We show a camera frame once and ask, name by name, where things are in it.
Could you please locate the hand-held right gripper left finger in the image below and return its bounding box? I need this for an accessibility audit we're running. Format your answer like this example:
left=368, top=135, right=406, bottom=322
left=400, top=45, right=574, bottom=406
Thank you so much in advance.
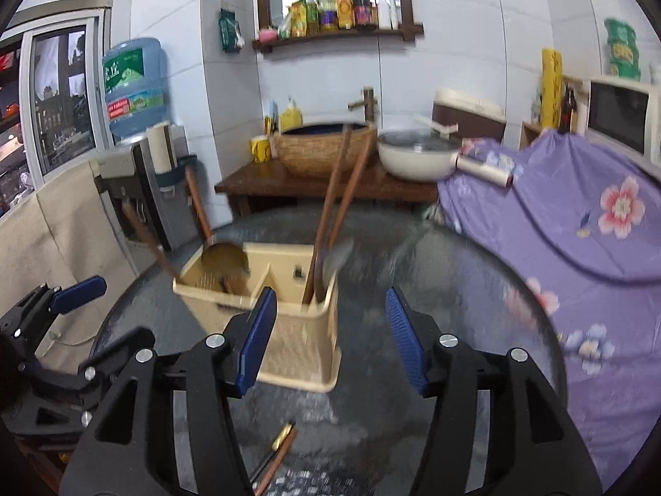
left=61, top=286, right=278, bottom=496

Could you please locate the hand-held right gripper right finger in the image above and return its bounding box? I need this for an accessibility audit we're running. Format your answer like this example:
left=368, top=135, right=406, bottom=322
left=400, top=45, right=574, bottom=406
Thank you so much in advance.
left=385, top=286, right=602, bottom=496

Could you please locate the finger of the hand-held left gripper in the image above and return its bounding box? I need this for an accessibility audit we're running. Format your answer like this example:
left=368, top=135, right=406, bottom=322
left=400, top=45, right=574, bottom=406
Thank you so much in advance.
left=0, top=275, right=107, bottom=357
left=15, top=327, right=156, bottom=437

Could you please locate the beige plastic utensil holder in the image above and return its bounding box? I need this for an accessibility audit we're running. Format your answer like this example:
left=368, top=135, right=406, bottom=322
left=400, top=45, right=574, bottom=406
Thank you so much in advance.
left=173, top=242, right=342, bottom=393

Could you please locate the brass ladle with wooden handle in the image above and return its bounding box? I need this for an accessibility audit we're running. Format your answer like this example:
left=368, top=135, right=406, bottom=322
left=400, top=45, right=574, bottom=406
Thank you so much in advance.
left=185, top=167, right=250, bottom=293

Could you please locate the wooden handled spoon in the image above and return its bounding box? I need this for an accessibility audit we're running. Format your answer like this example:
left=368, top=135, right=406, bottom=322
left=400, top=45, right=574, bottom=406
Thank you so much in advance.
left=121, top=204, right=181, bottom=281

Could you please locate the metal spoon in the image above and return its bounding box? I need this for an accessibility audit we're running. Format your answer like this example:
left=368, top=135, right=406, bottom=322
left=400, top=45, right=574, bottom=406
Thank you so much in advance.
left=321, top=239, right=355, bottom=290

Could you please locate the beige cloth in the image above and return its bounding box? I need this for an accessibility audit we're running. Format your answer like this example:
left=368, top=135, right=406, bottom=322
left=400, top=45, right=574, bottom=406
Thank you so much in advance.
left=0, top=162, right=156, bottom=362

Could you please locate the gold tipped chopstick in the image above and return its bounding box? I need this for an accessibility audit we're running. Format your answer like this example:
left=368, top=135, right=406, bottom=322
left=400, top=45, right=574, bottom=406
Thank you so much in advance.
left=252, top=422, right=299, bottom=496

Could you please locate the white water dispenser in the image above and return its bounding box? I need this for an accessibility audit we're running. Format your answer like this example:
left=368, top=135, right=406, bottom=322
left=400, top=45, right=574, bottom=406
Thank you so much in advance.
left=95, top=137, right=189, bottom=251

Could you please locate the teal cup holder tray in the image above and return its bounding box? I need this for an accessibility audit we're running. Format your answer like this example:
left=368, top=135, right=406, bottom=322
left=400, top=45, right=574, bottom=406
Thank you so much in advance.
left=155, top=125, right=200, bottom=189

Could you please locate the dark wooden washstand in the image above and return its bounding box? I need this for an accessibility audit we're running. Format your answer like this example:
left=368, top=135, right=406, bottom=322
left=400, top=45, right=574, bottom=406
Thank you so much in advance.
left=214, top=157, right=440, bottom=218

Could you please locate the cream frying pan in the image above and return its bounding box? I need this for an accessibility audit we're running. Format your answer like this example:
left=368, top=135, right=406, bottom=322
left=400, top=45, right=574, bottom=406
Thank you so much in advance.
left=377, top=137, right=514, bottom=188

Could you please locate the purple floral cloth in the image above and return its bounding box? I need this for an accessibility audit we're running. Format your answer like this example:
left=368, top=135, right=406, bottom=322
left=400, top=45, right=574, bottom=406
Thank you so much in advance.
left=436, top=129, right=661, bottom=491

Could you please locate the brown ribbed wash basin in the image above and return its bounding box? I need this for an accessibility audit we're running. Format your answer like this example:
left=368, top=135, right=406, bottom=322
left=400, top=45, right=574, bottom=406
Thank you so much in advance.
left=273, top=121, right=378, bottom=179

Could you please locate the white framed window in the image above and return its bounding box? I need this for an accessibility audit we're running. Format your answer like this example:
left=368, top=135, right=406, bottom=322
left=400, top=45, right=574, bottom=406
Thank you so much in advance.
left=21, top=15, right=112, bottom=181

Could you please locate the glass pan lid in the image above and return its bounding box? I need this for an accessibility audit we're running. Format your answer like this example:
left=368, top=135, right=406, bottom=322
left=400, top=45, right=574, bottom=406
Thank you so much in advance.
left=378, top=131, right=460, bottom=152

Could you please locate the blue water jug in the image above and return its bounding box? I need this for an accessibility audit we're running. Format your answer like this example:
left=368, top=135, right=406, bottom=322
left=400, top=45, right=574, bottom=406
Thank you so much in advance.
left=102, top=37, right=169, bottom=140

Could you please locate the white rice paddle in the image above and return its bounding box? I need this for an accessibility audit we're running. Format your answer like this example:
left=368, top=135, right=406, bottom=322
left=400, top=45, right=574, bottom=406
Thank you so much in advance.
left=413, top=114, right=459, bottom=136

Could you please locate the yellow soap pump bottle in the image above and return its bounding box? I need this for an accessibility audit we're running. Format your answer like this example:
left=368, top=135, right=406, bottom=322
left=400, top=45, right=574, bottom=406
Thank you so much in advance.
left=279, top=97, right=304, bottom=132

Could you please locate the brown and white rice cooker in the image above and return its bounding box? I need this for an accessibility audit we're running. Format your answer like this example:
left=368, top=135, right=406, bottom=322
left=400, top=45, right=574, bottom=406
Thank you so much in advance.
left=431, top=88, right=506, bottom=145

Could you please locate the wooden rack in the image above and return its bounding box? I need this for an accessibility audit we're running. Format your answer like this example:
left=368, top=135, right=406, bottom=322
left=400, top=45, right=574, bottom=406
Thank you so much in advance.
left=519, top=75, right=590, bottom=150

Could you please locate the bronze faucet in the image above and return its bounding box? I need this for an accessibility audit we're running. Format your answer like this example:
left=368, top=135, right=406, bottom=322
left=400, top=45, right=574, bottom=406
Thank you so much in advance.
left=347, top=87, right=375, bottom=124

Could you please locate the brown glass bottle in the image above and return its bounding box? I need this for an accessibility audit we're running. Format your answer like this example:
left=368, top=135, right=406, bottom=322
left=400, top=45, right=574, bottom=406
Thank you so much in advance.
left=559, top=85, right=578, bottom=134

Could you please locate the yellow wrap roll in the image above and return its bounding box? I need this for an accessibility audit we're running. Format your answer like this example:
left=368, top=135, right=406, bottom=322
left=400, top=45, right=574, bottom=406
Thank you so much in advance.
left=540, top=48, right=564, bottom=130

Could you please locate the green hanging packet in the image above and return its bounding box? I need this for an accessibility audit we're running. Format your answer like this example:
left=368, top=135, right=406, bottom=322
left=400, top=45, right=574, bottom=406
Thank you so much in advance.
left=219, top=7, right=243, bottom=54

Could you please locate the white microwave oven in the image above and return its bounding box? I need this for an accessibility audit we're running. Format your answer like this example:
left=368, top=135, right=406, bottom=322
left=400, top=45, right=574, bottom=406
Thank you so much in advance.
left=583, top=75, right=661, bottom=169

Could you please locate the dark wooden mirror shelf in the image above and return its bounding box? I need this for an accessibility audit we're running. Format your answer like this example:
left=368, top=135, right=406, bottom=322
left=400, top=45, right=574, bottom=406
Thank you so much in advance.
left=249, top=0, right=424, bottom=54

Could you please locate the yellow seasoning packet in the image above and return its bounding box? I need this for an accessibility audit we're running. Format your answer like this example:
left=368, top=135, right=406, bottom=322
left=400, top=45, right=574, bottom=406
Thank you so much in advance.
left=289, top=1, right=308, bottom=38

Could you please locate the dark bottle with red label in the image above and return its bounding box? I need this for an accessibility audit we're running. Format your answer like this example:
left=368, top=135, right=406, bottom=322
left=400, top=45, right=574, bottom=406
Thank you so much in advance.
left=352, top=0, right=378, bottom=29

